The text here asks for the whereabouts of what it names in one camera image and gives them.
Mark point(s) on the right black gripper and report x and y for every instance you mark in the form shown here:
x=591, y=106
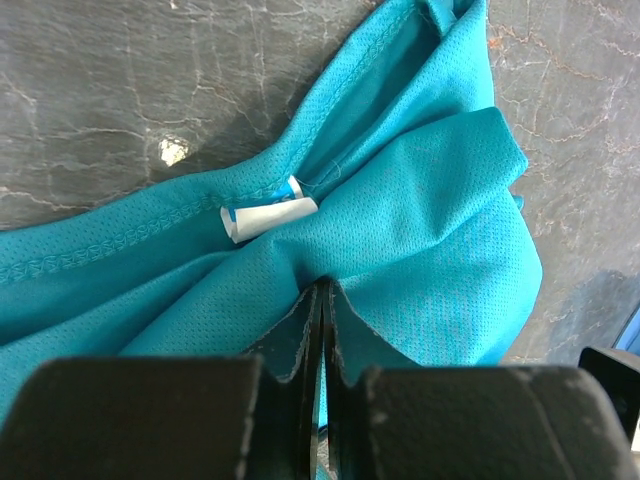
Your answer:
x=617, y=371

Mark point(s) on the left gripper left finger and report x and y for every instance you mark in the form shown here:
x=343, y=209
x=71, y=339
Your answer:
x=250, y=416

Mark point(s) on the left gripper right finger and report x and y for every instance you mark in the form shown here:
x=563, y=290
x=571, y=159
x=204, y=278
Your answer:
x=390, y=418

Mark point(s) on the teal t shirt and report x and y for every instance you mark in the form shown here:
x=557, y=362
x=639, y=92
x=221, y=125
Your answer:
x=393, y=178

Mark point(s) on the blue bucket hat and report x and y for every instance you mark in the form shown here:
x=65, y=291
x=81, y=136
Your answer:
x=629, y=337

